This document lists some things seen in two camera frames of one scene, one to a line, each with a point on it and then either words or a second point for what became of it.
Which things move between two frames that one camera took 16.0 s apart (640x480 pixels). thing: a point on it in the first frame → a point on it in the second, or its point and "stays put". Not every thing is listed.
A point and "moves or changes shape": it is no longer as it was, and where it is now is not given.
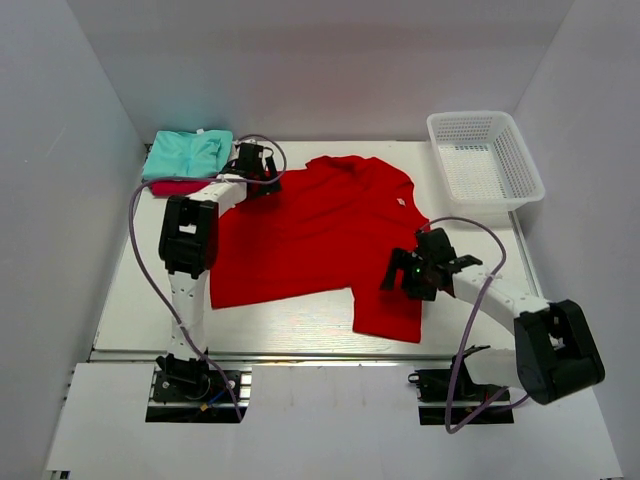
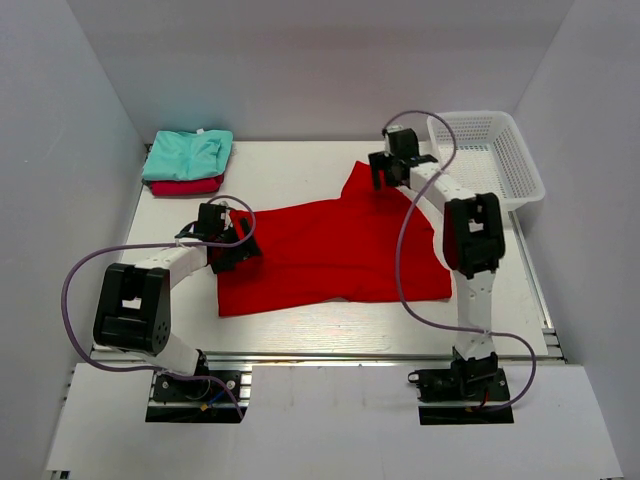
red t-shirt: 331,227 moves or changes shape
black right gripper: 404,260 → 380,161
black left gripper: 271,169 → 244,251
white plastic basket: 485,160 stays put
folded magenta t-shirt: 176,187 stays put
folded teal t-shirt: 197,153 stays put
